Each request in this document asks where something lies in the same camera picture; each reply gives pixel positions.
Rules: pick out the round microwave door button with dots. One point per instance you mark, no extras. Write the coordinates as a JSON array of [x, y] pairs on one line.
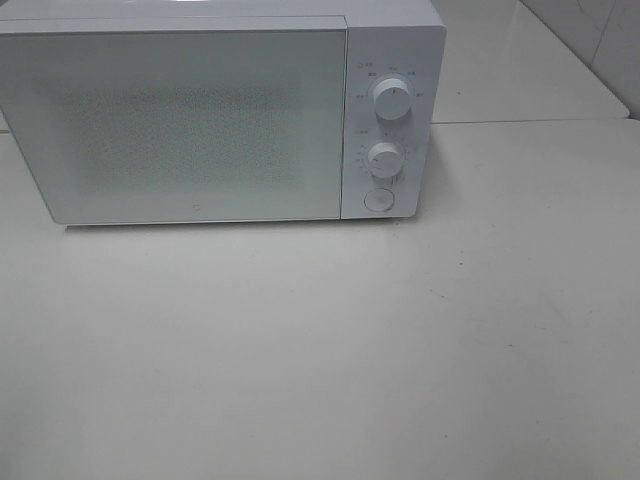
[[380, 201]]

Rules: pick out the white microwave door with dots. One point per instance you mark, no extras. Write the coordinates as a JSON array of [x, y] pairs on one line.
[[179, 127]]

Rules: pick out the white microwave oven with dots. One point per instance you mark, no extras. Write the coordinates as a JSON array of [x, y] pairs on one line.
[[405, 38]]

